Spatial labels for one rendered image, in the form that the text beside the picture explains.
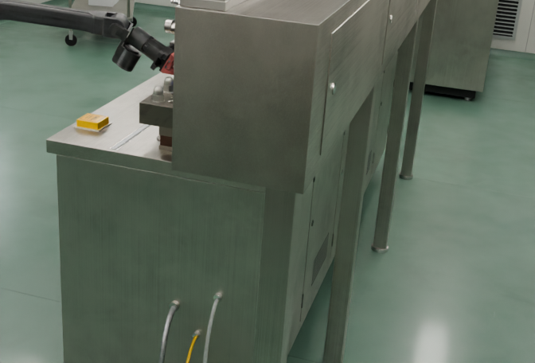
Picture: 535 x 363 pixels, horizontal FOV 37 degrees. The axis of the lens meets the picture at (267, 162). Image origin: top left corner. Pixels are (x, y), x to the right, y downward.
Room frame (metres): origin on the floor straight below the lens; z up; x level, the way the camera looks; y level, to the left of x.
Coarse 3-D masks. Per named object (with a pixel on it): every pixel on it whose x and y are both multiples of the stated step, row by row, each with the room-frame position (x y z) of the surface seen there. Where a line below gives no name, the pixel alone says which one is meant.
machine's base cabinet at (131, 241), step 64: (384, 128) 4.11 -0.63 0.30; (64, 192) 2.03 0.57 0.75; (128, 192) 1.98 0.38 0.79; (192, 192) 1.93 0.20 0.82; (256, 192) 1.89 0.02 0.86; (320, 192) 2.51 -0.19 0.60; (64, 256) 2.04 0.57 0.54; (128, 256) 1.98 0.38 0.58; (192, 256) 1.93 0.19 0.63; (256, 256) 1.88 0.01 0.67; (320, 256) 2.63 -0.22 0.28; (64, 320) 2.04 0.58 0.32; (128, 320) 1.98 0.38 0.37; (192, 320) 1.93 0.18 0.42
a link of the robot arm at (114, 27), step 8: (112, 24) 2.21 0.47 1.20; (112, 32) 2.20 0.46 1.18; (120, 32) 2.20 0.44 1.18; (128, 32) 2.21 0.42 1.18; (120, 48) 2.24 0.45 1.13; (120, 56) 2.24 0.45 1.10; (128, 56) 2.23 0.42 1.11; (136, 56) 2.24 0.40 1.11; (120, 64) 2.23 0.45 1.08; (128, 64) 2.23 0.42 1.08
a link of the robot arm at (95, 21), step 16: (0, 0) 2.22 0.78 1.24; (16, 0) 2.24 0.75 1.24; (0, 16) 2.21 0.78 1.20; (16, 16) 2.22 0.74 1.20; (32, 16) 2.22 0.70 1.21; (48, 16) 2.22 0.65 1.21; (64, 16) 2.22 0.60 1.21; (80, 16) 2.22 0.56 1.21; (96, 16) 2.22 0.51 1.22; (112, 16) 2.25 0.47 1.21; (96, 32) 2.22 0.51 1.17
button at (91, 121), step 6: (90, 114) 2.22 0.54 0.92; (78, 120) 2.16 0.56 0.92; (84, 120) 2.16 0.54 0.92; (90, 120) 2.16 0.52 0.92; (96, 120) 2.16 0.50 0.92; (102, 120) 2.17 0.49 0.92; (108, 120) 2.21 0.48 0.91; (78, 126) 2.16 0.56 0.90; (84, 126) 2.16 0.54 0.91; (90, 126) 2.15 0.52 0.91; (96, 126) 2.14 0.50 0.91; (102, 126) 2.17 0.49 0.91
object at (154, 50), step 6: (150, 42) 2.23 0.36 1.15; (156, 42) 2.23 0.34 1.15; (144, 48) 2.22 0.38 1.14; (150, 48) 2.22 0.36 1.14; (156, 48) 2.22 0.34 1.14; (162, 48) 2.22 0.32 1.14; (144, 54) 2.23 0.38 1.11; (150, 54) 2.22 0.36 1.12; (156, 54) 2.21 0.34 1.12; (162, 54) 2.18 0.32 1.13; (156, 60) 2.19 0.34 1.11; (150, 66) 2.19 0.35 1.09; (156, 66) 2.20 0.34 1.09
